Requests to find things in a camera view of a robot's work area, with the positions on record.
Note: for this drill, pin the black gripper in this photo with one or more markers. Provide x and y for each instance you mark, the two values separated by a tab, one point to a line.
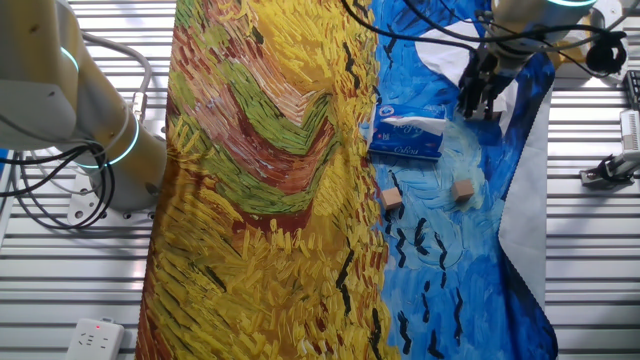
487	70

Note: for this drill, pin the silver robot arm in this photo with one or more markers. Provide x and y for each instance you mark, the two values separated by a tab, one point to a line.
45	100

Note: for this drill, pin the blue tissue pack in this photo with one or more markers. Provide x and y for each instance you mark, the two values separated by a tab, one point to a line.
400	145

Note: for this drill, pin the grey clamp tool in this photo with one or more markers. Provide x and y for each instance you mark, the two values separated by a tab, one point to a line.
607	170

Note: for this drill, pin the black keyboard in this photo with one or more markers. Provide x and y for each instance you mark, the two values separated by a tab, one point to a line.
634	90

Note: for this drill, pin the white ribbed device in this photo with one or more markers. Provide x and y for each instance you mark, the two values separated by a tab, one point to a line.
631	131

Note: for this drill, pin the painted wheatfield tablecloth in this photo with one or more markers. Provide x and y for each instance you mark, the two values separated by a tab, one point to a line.
250	200

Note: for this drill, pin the white power strip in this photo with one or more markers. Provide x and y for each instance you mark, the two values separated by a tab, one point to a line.
95	340

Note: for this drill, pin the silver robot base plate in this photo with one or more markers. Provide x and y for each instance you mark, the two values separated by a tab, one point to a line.
80	210

